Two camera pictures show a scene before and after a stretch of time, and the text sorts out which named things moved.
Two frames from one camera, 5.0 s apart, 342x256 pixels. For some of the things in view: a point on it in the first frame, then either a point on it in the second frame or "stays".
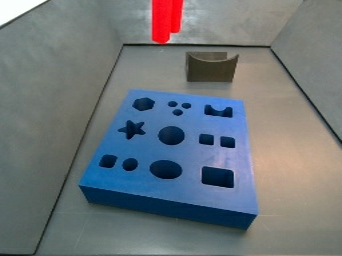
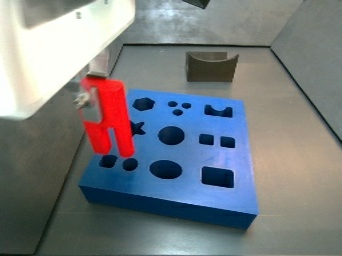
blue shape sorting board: (174, 156) stays
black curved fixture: (210, 66) stays
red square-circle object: (167, 19) -> (115, 116)
